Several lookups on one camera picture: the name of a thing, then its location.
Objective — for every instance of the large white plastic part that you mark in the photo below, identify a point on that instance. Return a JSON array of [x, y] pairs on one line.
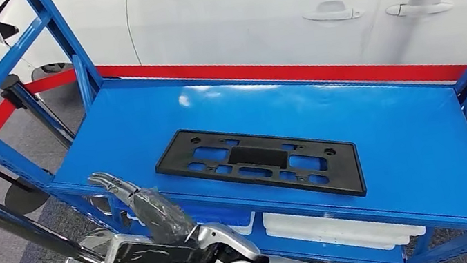
[[322, 228]]

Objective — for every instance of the white car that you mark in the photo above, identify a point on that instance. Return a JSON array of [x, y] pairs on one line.
[[244, 18]]

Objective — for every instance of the blue metal shelf rack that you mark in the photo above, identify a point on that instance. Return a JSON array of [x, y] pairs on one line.
[[143, 116]]

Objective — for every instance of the black plastic plate frame part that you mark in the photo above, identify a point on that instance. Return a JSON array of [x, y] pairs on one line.
[[181, 156]]

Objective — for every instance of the small white plastic part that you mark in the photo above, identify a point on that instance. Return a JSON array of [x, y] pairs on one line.
[[245, 228]]

